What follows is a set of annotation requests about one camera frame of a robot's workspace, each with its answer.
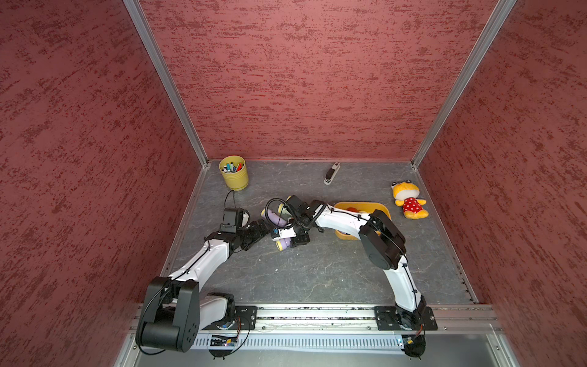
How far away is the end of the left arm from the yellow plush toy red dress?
616 mm

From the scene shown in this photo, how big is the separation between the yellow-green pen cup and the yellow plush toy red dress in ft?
2.36

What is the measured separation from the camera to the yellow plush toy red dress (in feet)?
3.18

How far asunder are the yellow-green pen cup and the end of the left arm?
0.95 feet

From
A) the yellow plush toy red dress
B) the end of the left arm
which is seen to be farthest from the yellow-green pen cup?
the yellow plush toy red dress

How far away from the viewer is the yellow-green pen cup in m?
1.01

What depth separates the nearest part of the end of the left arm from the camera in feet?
2.14
